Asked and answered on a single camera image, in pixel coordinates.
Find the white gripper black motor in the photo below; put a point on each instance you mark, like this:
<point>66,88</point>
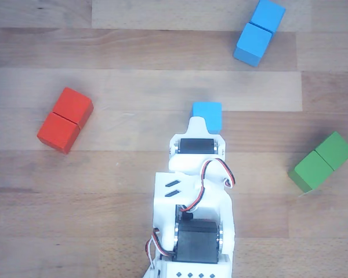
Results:
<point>197,146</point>

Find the small blue cube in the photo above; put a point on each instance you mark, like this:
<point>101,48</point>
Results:
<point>210,114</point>

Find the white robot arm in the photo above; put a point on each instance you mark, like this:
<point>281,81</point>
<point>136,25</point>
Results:
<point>162,208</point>

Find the long blue block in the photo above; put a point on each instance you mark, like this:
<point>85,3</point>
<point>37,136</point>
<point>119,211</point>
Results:
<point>253,40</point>

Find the long green block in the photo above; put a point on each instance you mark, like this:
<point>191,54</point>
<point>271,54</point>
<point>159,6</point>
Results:
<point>316,171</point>

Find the long red block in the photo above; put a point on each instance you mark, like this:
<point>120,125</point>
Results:
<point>61,130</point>

